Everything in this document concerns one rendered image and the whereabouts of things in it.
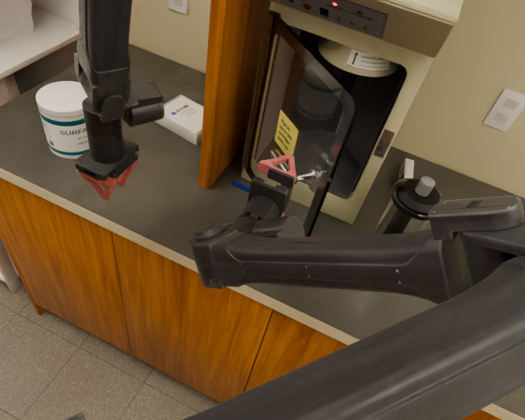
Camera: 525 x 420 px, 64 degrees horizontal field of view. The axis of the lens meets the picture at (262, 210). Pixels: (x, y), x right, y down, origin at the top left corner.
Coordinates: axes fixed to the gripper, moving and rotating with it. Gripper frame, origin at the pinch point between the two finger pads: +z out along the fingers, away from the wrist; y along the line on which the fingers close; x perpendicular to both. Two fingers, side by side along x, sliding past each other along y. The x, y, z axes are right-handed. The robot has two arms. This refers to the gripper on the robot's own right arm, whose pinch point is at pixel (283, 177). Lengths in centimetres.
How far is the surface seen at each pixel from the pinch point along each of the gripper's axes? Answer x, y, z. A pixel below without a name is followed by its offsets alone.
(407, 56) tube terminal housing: -11.9, 20.0, 21.0
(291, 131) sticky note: 2.9, 4.2, 8.7
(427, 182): -24.9, 1.8, 12.9
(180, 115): 41, -20, 30
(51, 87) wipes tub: 63, -9, 7
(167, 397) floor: 21, -118, -10
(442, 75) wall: -22, 0, 64
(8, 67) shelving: 102, -25, 26
